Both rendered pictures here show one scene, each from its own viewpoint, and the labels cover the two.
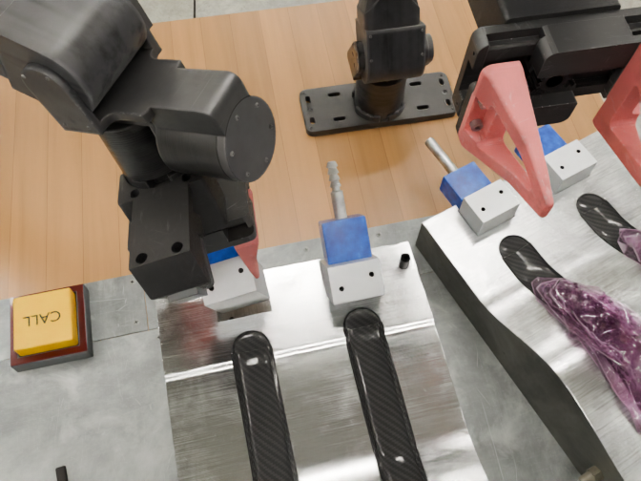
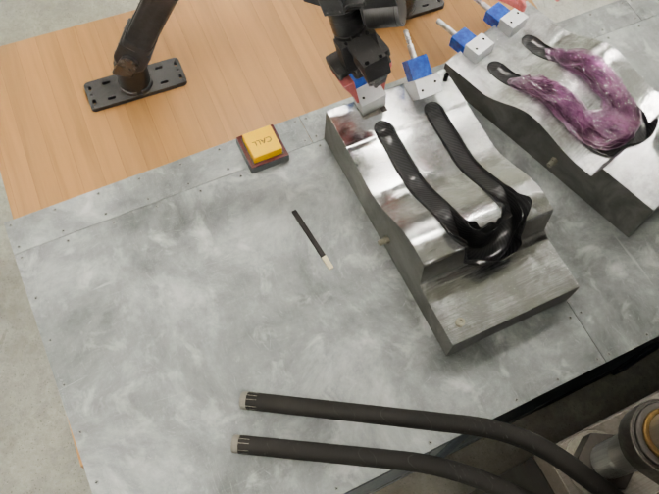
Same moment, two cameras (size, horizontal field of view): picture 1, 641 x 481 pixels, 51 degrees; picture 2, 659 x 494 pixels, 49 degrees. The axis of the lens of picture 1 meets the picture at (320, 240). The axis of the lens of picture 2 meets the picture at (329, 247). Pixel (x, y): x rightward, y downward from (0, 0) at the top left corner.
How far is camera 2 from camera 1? 0.85 m
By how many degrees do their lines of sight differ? 8
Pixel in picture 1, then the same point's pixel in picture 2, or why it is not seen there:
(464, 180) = (462, 37)
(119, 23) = not seen: outside the picture
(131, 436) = (324, 191)
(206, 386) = (367, 148)
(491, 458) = not seen: hidden behind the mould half
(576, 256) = (527, 66)
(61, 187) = (233, 80)
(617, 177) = (539, 24)
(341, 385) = (430, 136)
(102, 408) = (304, 182)
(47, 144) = (215, 58)
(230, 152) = (398, 12)
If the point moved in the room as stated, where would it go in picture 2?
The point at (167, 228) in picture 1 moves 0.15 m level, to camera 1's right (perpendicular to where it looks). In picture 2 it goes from (371, 51) to (459, 39)
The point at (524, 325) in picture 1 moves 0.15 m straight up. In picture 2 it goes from (508, 99) to (532, 47)
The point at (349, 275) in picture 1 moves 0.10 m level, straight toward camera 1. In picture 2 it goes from (425, 82) to (433, 126)
